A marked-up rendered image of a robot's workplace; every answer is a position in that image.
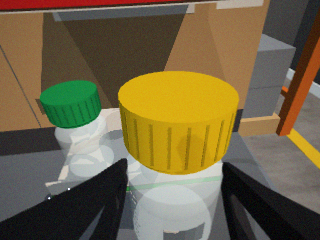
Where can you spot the clear bottle with green cap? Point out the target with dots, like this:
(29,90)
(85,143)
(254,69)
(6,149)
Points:
(81,131)

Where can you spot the clear glass bottle with yellow cap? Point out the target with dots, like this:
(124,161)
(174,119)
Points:
(176,126)

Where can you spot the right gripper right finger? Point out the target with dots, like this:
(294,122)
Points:
(279,217)

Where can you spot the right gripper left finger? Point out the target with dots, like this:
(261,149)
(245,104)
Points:
(67,215)

